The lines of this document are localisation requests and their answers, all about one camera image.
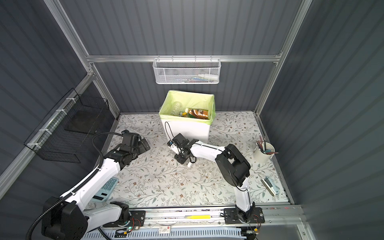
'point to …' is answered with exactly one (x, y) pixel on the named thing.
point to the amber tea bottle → (196, 113)
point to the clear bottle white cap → (176, 108)
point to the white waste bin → (191, 130)
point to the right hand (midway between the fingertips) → (181, 157)
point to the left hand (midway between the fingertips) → (140, 146)
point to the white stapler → (270, 185)
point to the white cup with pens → (263, 151)
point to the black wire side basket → (64, 136)
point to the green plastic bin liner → (189, 100)
